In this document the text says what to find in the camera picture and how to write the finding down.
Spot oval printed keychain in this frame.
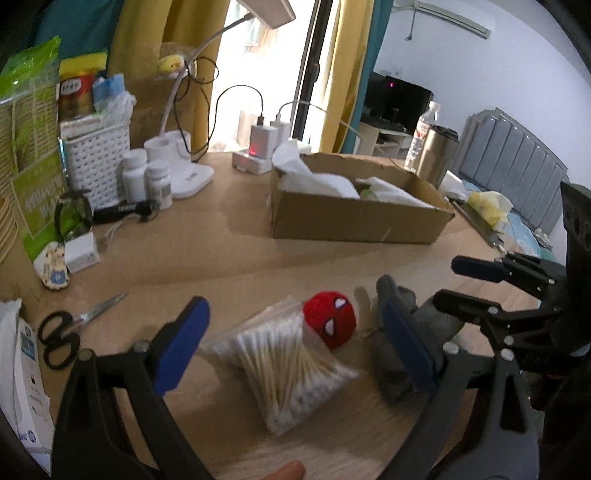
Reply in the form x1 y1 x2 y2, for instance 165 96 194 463
39 244 70 291

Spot brown cardboard box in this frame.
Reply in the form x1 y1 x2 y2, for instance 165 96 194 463
269 152 455 244

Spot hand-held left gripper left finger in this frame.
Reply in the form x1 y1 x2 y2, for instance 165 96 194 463
51 295 213 480

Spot clear bag of cotton swabs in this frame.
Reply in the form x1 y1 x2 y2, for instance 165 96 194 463
201 298 361 437

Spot white paper napkin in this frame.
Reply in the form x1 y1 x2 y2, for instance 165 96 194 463
355 176 437 209

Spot brown paper bag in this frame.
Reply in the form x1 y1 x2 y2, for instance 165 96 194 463
124 41 186 145

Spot clear water bottle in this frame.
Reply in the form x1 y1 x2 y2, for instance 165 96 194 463
405 102 442 171

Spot grey padded headboard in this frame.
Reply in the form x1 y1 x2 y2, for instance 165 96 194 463
450 108 570 232

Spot blue and white plastic bag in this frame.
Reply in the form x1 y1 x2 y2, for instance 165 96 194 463
92 74 137 126

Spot white power strip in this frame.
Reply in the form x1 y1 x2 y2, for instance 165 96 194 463
232 148 278 175

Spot wide teal curtain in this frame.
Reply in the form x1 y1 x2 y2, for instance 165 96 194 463
34 0 125 52

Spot short black charger cable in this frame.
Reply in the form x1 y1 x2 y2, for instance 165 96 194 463
215 84 265 127

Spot narrow yellow curtain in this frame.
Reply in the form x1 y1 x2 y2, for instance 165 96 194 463
318 0 382 155

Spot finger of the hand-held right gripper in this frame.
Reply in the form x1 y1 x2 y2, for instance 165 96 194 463
451 252 567 302
431 288 565 361

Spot black sliding door frame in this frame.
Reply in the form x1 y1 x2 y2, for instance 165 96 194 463
295 0 334 149

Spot long charger cable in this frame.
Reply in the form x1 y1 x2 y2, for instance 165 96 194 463
277 100 403 163

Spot grey knitted glove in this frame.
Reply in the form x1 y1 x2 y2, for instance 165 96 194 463
369 274 467 408

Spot wide yellow curtain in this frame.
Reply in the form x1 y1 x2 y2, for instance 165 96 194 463
108 0 232 153

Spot narrow teal curtain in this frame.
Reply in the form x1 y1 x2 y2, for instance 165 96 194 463
351 0 396 154

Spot small white adapter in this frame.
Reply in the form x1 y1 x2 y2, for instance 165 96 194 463
65 233 100 273

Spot yellow tissue bag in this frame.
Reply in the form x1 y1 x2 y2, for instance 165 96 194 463
466 190 514 232

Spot red spider face plush ball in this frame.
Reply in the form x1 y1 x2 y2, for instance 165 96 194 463
302 291 357 350

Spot person's left hand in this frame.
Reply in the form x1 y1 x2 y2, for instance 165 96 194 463
262 462 306 480

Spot black pocket flashlight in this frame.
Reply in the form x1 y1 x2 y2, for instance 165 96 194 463
92 200 158 223

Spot white charger with black cable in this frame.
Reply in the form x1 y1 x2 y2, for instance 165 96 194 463
249 124 279 160

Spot stainless steel tumbler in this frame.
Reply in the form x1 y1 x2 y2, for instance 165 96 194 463
416 124 459 189

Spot green snack package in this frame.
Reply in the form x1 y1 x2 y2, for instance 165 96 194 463
0 37 65 261

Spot white computer desk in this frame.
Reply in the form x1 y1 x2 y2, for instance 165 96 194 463
358 120 414 160

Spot black computer monitor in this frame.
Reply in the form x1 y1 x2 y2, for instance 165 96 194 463
365 71 435 134

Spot white pill bottle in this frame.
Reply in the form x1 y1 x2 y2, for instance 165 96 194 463
121 150 149 204
144 159 174 209

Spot white wipe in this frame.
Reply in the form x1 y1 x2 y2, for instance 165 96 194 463
272 141 361 200

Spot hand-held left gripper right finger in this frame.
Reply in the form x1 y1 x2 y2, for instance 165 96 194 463
381 298 541 480

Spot white woven plastic basket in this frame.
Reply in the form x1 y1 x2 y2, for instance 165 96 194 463
60 122 132 210

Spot yellow lidded tin can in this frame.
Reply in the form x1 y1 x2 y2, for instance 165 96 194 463
58 58 106 123

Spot yellow plush chick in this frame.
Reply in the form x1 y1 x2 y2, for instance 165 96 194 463
157 55 188 77

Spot white desk lamp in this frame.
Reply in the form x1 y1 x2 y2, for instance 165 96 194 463
143 0 297 200

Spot black handled scissors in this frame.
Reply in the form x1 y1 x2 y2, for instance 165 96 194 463
37 292 127 370

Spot blue cartoon print blanket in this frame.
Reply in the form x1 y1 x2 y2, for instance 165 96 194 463
462 180 565 260

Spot white air conditioner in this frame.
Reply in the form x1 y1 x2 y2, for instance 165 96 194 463
412 0 493 38

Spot white charger with long cable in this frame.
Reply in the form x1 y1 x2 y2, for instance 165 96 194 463
269 119 293 147

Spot white cardboard carton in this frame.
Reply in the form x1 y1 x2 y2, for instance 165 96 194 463
0 298 54 462

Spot black lamp cable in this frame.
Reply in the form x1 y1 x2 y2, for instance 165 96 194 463
175 58 221 163

